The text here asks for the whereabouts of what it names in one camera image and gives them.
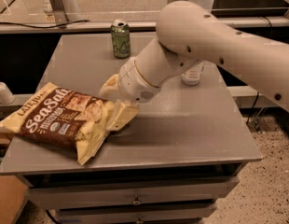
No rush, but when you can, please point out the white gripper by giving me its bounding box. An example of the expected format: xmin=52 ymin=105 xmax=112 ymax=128
xmin=99 ymin=57 xmax=160 ymax=131

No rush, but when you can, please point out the brown sea salt chip bag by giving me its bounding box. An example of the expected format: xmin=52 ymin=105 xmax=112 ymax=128
xmin=0 ymin=83 xmax=115 ymax=165

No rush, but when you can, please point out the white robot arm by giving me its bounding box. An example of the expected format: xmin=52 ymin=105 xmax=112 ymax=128
xmin=100 ymin=1 xmax=289 ymax=131

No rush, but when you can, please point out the green soda can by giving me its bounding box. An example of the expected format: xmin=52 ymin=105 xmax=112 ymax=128
xmin=110 ymin=20 xmax=131 ymax=59

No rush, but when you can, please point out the clear plastic water bottle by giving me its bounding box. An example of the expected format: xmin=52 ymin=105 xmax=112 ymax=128
xmin=181 ymin=62 xmax=204 ymax=86

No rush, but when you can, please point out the grey drawer cabinet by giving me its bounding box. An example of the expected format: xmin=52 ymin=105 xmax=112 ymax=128
xmin=0 ymin=31 xmax=264 ymax=224

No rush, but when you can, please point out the upper grey drawer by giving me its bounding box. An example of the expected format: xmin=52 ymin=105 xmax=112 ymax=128
xmin=26 ymin=176 xmax=239 ymax=209

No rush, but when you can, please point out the grey drawer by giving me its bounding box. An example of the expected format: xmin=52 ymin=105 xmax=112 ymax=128
xmin=26 ymin=176 xmax=239 ymax=209
xmin=57 ymin=203 xmax=216 ymax=224

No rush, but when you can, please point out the white pipe fitting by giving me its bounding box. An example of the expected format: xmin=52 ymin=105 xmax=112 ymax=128
xmin=0 ymin=81 xmax=15 ymax=105

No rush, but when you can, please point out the lower grey drawer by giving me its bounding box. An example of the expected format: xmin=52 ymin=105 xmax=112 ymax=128
xmin=57 ymin=203 xmax=216 ymax=224

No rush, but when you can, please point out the brown cardboard box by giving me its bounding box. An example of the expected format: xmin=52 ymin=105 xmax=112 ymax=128
xmin=0 ymin=175 xmax=27 ymax=224

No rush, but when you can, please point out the black cable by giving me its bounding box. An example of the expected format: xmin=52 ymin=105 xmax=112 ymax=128
xmin=0 ymin=19 xmax=90 ymax=30

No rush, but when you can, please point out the left metal bracket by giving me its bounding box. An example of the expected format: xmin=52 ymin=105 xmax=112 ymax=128
xmin=49 ymin=0 xmax=67 ymax=27

